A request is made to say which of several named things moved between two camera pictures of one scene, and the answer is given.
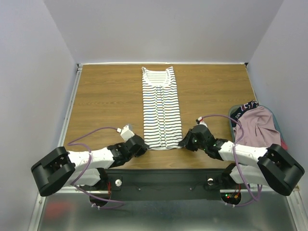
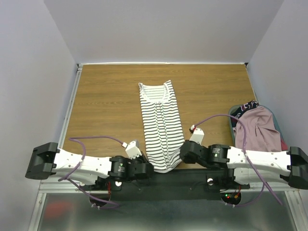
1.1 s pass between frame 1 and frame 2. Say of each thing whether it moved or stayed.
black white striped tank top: moved
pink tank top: stayed
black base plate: stayed
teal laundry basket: stayed
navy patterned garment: stayed
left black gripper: moved
